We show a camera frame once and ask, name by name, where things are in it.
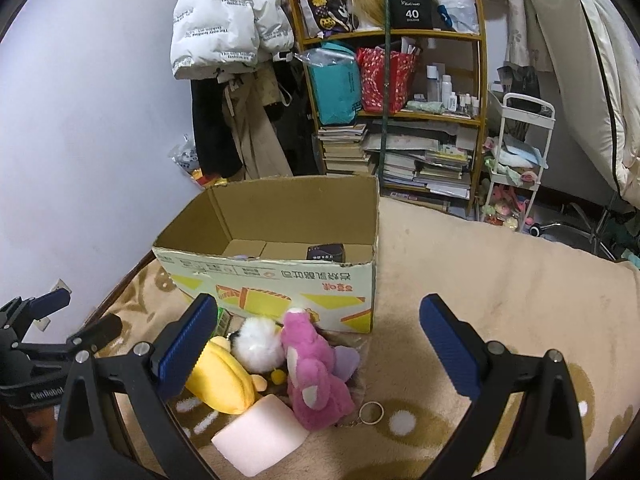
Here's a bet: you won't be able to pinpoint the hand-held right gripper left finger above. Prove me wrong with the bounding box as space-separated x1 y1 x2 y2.
52 292 221 480

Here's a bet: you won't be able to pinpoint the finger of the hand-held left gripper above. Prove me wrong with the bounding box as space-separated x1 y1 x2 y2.
0 287 72 346
20 314 124 361

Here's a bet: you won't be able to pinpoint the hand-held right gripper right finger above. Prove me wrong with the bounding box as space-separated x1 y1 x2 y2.
419 294 587 480

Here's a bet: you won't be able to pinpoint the yellow plush toy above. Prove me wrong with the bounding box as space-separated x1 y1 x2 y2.
185 335 268 416

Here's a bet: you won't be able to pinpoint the white fluffy plush toy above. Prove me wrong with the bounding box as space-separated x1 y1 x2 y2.
232 316 287 375

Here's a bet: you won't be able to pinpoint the lavender plush toy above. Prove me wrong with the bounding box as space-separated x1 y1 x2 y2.
332 345 362 382

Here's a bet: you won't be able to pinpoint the pale pink foam block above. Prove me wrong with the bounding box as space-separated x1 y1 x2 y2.
211 393 308 478

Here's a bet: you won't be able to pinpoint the pink plush toy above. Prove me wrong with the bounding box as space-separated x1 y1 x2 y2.
280 308 358 432

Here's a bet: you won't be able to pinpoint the printed cardboard box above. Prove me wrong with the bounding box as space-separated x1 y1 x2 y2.
151 175 381 335

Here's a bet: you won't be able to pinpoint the green printed packet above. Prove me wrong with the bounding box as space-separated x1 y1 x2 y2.
216 307 237 337

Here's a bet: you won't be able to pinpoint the beige printed blanket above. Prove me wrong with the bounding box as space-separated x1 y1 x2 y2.
95 195 640 480

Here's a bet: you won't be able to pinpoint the small black box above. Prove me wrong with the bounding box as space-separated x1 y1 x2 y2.
306 243 347 262

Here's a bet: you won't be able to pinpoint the metal chair base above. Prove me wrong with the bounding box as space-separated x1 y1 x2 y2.
525 202 631 261

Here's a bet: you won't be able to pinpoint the pile of books and magazines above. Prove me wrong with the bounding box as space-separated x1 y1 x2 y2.
362 120 476 198

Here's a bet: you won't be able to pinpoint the plastic bag of toys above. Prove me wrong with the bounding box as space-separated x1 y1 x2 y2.
170 135 236 188

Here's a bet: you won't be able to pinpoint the beige coat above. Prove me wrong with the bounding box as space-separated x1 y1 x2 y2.
220 67 296 181

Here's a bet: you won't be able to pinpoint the stack of old books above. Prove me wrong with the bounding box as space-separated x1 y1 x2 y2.
316 122 373 176

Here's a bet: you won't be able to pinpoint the black coat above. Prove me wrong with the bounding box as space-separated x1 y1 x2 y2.
190 77 246 179

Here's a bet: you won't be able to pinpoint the white trolley cart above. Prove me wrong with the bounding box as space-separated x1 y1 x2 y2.
477 92 556 233

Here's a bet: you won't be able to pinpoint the dark hanging clothes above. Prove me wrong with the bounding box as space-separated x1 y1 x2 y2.
270 55 321 176

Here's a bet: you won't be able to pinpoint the group of white cosmetic bottles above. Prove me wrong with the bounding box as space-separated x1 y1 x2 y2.
425 62 482 116

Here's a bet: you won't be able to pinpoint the green pole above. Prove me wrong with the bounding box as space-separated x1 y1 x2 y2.
377 0 393 188

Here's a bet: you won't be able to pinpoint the black bag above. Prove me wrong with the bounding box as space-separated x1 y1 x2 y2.
500 62 541 111

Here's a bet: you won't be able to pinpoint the red patterned gift bag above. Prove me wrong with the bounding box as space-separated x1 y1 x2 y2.
356 47 418 113

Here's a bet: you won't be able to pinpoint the teal bag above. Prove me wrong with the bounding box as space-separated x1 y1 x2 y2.
306 42 363 126

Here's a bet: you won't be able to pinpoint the cream mattress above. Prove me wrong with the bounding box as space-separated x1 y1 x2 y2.
520 0 640 206

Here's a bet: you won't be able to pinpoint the wooden shelf unit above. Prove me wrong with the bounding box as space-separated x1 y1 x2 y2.
289 0 488 218

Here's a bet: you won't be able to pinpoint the clear plastic bag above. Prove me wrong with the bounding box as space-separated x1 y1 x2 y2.
295 47 358 68

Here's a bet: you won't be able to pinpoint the pale floral curtain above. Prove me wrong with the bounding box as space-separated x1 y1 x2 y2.
465 0 556 91

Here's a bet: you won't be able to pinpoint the white puffer jacket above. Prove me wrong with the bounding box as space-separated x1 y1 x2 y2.
170 0 296 80

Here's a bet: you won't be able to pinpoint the black box with white print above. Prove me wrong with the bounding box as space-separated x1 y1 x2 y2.
389 0 433 30

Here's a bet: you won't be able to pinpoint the printed tote bag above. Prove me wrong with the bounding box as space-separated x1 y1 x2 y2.
291 0 358 38

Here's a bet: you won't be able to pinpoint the metal key ring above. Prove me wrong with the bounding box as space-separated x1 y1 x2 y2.
335 401 385 428

